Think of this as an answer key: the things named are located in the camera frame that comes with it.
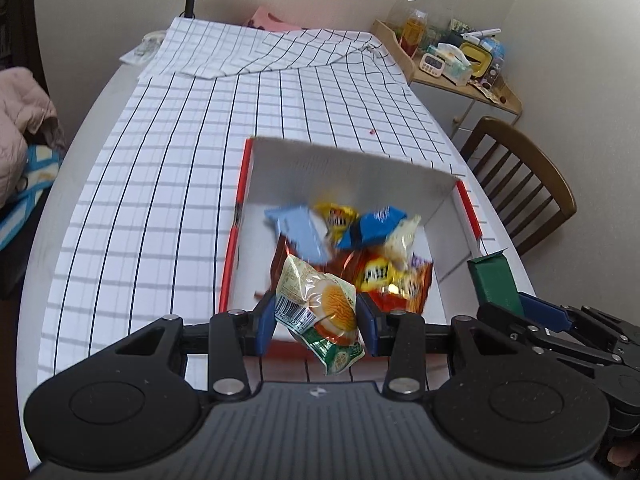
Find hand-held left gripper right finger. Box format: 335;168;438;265
357;292;516;403

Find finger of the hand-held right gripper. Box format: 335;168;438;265
520;294;640;346
477;302;626;368

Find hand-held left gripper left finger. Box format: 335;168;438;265
117;294;277;403

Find round cracker packet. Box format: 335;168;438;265
274;254;366;377

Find small green box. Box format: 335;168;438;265
467;249;522;317

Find cream snack packet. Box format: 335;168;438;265
384;214;424;272

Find yellow snack packet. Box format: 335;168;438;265
314;202;359;242

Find white cardboard box red edges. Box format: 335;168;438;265
218;136;485;326

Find dark red snack packet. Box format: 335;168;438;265
271;238;434;313

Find dark blue snack packet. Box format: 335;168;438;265
337;206;407;252

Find light blue snack packet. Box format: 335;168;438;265
264;204;332;264

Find wooden chair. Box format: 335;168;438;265
459;116;577;257

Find checked tablecloth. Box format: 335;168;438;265
37;17;481;391

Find wooden corner cabinet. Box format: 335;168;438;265
372;20;524;141

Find yellow box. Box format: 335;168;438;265
458;42;494;80

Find tissue pack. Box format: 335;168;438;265
434;42;474;87

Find white digital timer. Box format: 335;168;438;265
418;52;446;78

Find teal striped bag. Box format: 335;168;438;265
0;144;62;252

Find folded checked cloth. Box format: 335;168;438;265
137;17;396;81

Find orange drink bottle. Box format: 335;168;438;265
400;8;429;57

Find clear plastic bag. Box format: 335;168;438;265
119;31;167;67

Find pink object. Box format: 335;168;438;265
247;6;302;32

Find clear plastic container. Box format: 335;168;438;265
387;0;453;37

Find pink padded jacket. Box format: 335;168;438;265
0;67;59;207

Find dark cabinet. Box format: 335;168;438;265
0;0;47;92

